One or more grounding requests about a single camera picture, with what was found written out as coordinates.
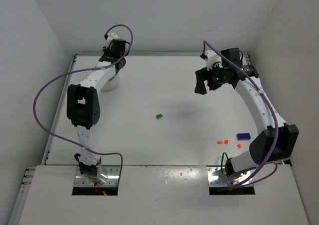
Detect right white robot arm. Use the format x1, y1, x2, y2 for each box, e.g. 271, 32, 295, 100
194, 48, 299, 178

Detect metal base plate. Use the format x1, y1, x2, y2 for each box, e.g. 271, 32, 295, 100
73, 165, 120, 188
206, 166, 251, 188

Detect white divided round container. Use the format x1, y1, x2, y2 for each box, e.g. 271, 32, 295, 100
102, 74, 120, 92

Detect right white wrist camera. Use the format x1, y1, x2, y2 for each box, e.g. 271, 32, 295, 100
200, 50, 221, 71

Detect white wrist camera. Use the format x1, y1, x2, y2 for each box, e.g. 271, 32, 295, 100
200, 50, 221, 71
103, 33, 118, 49

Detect blue lego brick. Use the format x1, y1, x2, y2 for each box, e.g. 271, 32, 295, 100
236, 133, 251, 140

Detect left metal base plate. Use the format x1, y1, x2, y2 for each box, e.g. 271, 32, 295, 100
73, 165, 120, 188

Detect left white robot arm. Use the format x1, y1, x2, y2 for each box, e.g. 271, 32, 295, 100
66, 38, 127, 183

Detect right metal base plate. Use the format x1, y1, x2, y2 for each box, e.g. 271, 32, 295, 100
206, 166, 251, 188

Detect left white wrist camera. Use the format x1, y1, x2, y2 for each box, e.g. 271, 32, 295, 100
103, 33, 118, 49

